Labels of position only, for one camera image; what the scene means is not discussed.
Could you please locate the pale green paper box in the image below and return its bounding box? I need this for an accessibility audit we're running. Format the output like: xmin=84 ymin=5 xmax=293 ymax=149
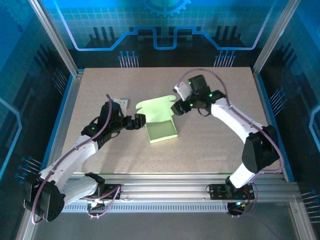
xmin=135 ymin=96 xmax=179 ymax=144

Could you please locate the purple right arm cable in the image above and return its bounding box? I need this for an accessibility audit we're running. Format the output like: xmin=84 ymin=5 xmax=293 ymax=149
xmin=177 ymin=68 xmax=286 ymax=219

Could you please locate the aluminium frame rail wide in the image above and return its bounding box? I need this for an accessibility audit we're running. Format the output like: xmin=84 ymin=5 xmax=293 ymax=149
xmin=59 ymin=172 xmax=302 ymax=204

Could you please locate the blue table edge strip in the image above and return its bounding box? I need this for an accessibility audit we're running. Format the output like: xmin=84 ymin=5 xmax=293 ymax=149
xmin=36 ymin=73 xmax=77 ymax=182

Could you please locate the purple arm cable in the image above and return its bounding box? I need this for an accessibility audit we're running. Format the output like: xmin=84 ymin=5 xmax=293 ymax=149
xmin=177 ymin=68 xmax=286 ymax=219
xmin=29 ymin=94 xmax=126 ymax=225

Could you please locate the slotted grey cable duct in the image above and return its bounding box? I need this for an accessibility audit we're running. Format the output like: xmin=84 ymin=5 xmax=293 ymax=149
xmin=61 ymin=202 xmax=230 ymax=214

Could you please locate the aluminium enclosure post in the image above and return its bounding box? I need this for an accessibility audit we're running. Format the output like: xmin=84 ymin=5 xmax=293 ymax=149
xmin=251 ymin=0 xmax=302 ymax=76
xmin=27 ymin=0 xmax=85 ymax=77

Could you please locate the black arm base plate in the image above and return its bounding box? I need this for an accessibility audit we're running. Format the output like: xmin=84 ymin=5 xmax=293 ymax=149
xmin=96 ymin=183 xmax=124 ymax=201
xmin=208 ymin=183 xmax=256 ymax=201

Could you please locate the aluminium side rail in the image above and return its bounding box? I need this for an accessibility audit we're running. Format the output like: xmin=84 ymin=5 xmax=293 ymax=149
xmin=46 ymin=69 xmax=85 ymax=182

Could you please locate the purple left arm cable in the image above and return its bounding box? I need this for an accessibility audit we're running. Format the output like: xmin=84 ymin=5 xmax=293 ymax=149
xmin=29 ymin=94 xmax=126 ymax=225

